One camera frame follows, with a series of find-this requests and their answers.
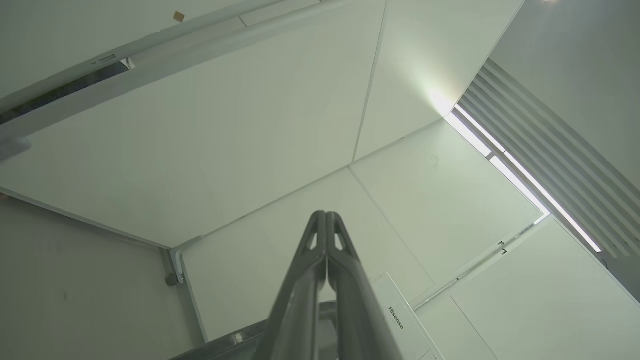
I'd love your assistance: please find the metal partition leg with caster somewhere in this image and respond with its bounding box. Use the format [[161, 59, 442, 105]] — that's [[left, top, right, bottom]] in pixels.
[[164, 246, 187, 289]]

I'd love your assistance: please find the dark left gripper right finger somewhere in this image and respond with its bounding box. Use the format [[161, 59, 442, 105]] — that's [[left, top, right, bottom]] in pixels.
[[326, 211, 405, 360]]

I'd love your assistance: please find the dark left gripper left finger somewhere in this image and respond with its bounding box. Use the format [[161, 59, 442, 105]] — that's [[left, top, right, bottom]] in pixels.
[[254, 210, 329, 360]]

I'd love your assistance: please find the white Hisense washing machine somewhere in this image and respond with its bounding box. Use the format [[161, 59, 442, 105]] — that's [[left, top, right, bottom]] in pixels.
[[369, 272, 447, 360]]

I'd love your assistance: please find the white slatted blind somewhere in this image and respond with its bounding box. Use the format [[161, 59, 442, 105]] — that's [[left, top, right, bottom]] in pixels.
[[456, 57, 640, 262]]

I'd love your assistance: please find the bright light strip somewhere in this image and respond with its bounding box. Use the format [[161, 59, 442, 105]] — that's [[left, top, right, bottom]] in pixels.
[[444, 103, 604, 254]]

